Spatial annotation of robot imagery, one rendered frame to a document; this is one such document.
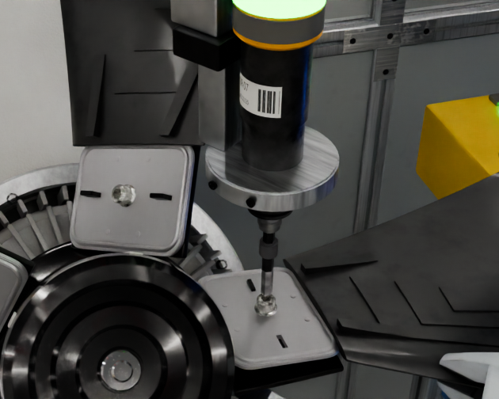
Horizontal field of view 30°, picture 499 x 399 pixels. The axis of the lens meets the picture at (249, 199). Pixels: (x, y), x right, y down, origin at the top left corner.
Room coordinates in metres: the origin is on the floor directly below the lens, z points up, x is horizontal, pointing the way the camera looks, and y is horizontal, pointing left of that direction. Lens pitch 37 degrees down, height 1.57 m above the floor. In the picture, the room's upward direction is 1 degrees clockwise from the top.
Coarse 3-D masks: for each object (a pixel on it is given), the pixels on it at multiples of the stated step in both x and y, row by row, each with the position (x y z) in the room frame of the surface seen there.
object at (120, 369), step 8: (112, 352) 0.33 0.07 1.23; (120, 352) 0.33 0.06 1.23; (128, 352) 0.33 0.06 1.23; (104, 360) 0.32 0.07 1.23; (112, 360) 0.32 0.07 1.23; (120, 360) 0.32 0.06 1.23; (128, 360) 0.32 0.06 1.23; (136, 360) 0.32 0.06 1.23; (104, 368) 0.32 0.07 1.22; (112, 368) 0.32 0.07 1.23; (120, 368) 0.32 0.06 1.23; (128, 368) 0.32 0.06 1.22; (136, 368) 0.32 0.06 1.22; (104, 376) 0.32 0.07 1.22; (112, 376) 0.32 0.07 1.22; (120, 376) 0.32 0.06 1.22; (128, 376) 0.32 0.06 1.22; (136, 376) 0.32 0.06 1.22; (112, 384) 0.31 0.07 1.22; (120, 384) 0.32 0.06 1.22; (128, 384) 0.32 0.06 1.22; (136, 384) 0.32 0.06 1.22
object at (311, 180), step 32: (192, 0) 0.41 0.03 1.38; (224, 0) 0.41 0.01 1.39; (192, 32) 0.41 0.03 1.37; (224, 32) 0.41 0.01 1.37; (224, 64) 0.40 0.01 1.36; (224, 96) 0.40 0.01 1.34; (224, 128) 0.40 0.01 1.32; (224, 160) 0.39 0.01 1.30; (320, 160) 0.39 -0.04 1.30; (224, 192) 0.37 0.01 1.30; (256, 192) 0.37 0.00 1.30; (288, 192) 0.37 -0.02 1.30; (320, 192) 0.37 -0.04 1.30
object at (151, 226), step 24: (96, 168) 0.46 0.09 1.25; (120, 168) 0.45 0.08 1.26; (144, 168) 0.44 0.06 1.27; (168, 168) 0.43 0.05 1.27; (192, 168) 0.42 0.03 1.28; (144, 192) 0.43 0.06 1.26; (168, 192) 0.42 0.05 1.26; (72, 216) 0.44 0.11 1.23; (96, 216) 0.43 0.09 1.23; (120, 216) 0.42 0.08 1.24; (144, 216) 0.42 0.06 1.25; (168, 216) 0.41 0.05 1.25; (72, 240) 0.43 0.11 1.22; (96, 240) 0.42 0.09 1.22; (120, 240) 0.41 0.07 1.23; (144, 240) 0.41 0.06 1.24; (168, 240) 0.40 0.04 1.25
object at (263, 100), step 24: (312, 48) 0.39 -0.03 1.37; (240, 72) 0.39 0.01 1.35; (264, 72) 0.38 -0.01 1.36; (288, 72) 0.38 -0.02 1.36; (240, 96) 0.39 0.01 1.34; (264, 96) 0.38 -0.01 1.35; (288, 96) 0.38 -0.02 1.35; (264, 120) 0.38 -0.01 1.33; (288, 120) 0.38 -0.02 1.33; (264, 144) 0.38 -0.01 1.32; (288, 144) 0.38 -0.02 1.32; (264, 168) 0.38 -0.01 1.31; (288, 168) 0.38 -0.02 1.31; (264, 216) 0.39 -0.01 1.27
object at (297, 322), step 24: (216, 288) 0.42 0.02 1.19; (240, 288) 0.42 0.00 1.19; (288, 288) 0.43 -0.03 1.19; (240, 312) 0.40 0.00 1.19; (288, 312) 0.40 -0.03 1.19; (312, 312) 0.40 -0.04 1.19; (240, 336) 0.37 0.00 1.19; (264, 336) 0.38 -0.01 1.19; (288, 336) 0.38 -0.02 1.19; (312, 336) 0.38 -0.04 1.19; (240, 360) 0.35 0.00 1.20; (264, 360) 0.35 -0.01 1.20; (288, 360) 0.36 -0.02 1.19
